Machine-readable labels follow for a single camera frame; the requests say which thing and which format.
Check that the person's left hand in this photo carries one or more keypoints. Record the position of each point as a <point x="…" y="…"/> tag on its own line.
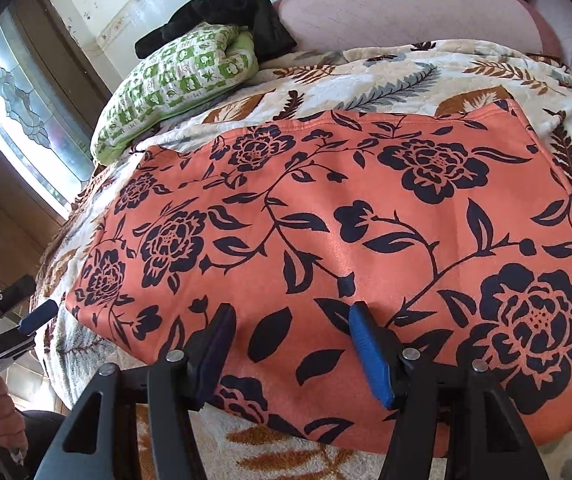
<point x="3" y="410"/>

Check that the green checked pillow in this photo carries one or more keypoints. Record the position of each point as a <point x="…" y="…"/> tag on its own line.
<point x="175" y="80"/>

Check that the orange floral garment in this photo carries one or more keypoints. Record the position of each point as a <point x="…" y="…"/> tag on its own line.
<point x="366" y="210"/>

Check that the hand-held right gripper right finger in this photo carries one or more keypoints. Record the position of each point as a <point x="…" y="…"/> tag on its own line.
<point x="373" y="355"/>

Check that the brown quilted bedspread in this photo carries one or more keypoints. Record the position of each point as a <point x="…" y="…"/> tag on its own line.
<point x="79" y="199"/>

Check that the stained glass door panel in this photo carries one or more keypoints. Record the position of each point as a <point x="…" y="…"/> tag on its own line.
<point x="20" y="105"/>

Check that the black garment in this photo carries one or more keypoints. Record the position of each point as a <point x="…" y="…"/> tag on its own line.
<point x="225" y="10"/>

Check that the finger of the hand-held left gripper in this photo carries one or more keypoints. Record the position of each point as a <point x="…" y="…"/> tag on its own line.
<point x="13" y="291"/>
<point x="39" y="316"/>

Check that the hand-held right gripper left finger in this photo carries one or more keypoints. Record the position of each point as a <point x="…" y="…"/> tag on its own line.
<point x="213" y="355"/>

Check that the leaf print blanket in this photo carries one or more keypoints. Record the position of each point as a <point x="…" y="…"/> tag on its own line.
<point x="366" y="70"/>

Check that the pink bolster cushion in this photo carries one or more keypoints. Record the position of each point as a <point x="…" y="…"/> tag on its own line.
<point x="406" y="20"/>

